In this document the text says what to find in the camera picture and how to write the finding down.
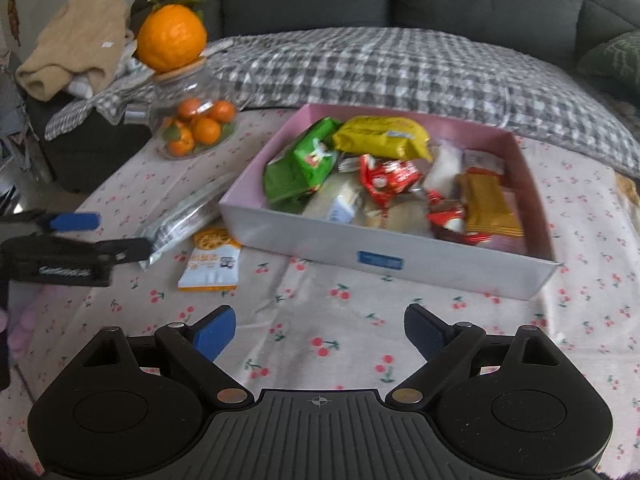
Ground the person's left forearm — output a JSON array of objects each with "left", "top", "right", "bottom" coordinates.
[{"left": 0, "top": 304, "right": 39, "bottom": 362}]

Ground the green branch-print cushion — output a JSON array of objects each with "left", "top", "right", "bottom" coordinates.
[{"left": 577, "top": 30, "right": 640, "bottom": 107}]

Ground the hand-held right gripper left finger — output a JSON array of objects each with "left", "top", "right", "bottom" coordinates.
[{"left": 82, "top": 305, "right": 252, "bottom": 407}]

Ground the grey checked quilt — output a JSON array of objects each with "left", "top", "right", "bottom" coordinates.
[{"left": 45, "top": 27, "right": 640, "bottom": 179}]

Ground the gold wafer packet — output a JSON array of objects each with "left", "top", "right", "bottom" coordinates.
[{"left": 457, "top": 172, "right": 524, "bottom": 239}]

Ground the small pink and white packet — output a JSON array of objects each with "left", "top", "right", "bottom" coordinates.
[{"left": 462, "top": 149, "right": 506, "bottom": 177}]

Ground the green snack packet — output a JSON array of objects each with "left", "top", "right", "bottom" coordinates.
[{"left": 263, "top": 116, "right": 344, "bottom": 212}]

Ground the glass jar with cork lid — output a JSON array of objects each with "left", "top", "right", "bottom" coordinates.
[{"left": 122, "top": 57, "right": 239, "bottom": 162}]

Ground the cherry print tablecloth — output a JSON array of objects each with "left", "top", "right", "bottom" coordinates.
[{"left": 0, "top": 105, "right": 640, "bottom": 477}]

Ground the white clear barcode snack packet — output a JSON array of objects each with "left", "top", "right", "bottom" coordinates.
[{"left": 302, "top": 174, "right": 364, "bottom": 224}]

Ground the long silver snack packet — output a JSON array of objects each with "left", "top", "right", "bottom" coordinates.
[{"left": 137, "top": 172, "right": 239, "bottom": 269}]

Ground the yellow snack packet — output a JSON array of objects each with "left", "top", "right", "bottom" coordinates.
[{"left": 332, "top": 115, "right": 434, "bottom": 162}]

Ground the orange and white snack packet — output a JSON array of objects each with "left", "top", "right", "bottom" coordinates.
[{"left": 177, "top": 227, "right": 242, "bottom": 294}]

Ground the beige knitted cloth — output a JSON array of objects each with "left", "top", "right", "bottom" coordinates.
[{"left": 15, "top": 0, "right": 134, "bottom": 104}]

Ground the red snack packet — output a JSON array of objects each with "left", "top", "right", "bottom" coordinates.
[
  {"left": 426, "top": 191, "right": 494, "bottom": 247},
  {"left": 357, "top": 154, "right": 424, "bottom": 209}
]

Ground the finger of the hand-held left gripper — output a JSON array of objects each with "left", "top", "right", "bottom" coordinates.
[
  {"left": 95, "top": 236, "right": 154, "bottom": 267},
  {"left": 0, "top": 211, "right": 102, "bottom": 234}
]

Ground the pile of small oranges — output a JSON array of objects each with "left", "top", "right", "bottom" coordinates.
[{"left": 159, "top": 98, "right": 237, "bottom": 157}]

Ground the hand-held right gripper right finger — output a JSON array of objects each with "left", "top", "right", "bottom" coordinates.
[{"left": 385, "top": 302, "right": 558, "bottom": 406}]

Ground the pink cardboard box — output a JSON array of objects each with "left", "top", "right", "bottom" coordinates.
[{"left": 218, "top": 103, "right": 560, "bottom": 302}]

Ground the large orange with leaves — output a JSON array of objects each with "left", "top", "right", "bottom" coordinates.
[{"left": 136, "top": 0, "right": 209, "bottom": 74}]

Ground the clear rice cake packet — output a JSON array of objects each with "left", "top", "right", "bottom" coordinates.
[{"left": 424, "top": 141, "right": 464, "bottom": 197}]

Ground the dark grey sofa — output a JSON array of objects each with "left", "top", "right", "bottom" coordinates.
[{"left": 25, "top": 0, "right": 640, "bottom": 197}]

